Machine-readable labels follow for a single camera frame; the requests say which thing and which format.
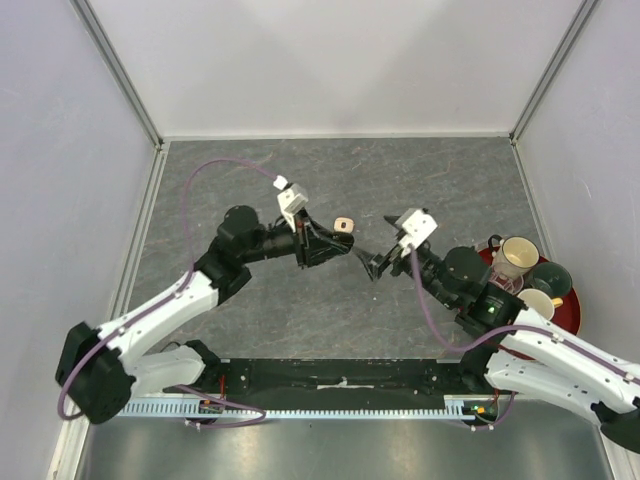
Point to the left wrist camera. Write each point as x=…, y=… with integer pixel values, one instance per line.
x=291, y=201

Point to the cream mug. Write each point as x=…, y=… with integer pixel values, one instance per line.
x=512, y=257

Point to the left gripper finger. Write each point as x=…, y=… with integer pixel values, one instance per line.
x=320, y=234
x=323, y=252

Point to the beige earbud charging case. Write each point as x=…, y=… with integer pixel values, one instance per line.
x=344, y=225

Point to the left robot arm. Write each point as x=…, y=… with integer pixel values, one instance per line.
x=101, y=368

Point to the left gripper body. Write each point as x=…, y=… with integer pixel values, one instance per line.
x=302, y=230

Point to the cream cup with handle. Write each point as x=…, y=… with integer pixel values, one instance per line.
x=540, y=302

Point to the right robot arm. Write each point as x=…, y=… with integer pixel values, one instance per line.
x=515, y=348

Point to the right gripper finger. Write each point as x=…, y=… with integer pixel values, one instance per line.
x=393, y=220
x=374, y=264

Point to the slotted cable duct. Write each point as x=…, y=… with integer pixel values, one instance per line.
x=194, y=408

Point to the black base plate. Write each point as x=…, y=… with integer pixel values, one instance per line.
x=340, y=384

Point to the clear glass cup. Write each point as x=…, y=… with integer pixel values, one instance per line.
x=500, y=279

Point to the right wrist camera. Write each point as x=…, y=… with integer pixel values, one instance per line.
x=415, y=227

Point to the dark green cup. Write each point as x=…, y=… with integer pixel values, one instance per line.
x=551, y=278

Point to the red round tray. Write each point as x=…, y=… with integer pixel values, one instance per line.
x=567, y=316

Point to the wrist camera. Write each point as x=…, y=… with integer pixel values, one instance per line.
x=415, y=227
x=291, y=201

